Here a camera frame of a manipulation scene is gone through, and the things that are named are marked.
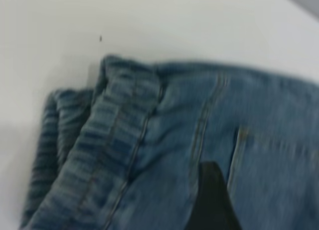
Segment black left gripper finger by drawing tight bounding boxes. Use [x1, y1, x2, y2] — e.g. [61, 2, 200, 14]
[185, 161, 244, 230]

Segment blue denim pants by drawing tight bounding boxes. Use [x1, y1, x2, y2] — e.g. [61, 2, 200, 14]
[19, 54, 319, 230]

